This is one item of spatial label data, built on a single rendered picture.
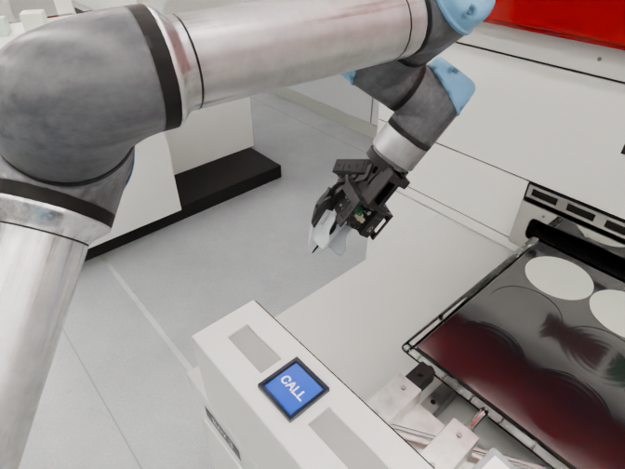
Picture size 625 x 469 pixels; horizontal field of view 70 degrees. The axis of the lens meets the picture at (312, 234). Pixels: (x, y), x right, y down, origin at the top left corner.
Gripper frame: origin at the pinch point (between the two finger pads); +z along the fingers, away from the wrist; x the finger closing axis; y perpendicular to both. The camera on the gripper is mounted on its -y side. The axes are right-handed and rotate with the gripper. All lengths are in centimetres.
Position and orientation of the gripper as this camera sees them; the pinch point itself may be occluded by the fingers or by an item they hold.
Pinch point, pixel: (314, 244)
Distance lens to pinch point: 78.3
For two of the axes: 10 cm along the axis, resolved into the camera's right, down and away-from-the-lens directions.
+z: -5.5, 7.3, 4.2
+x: 8.0, 3.0, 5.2
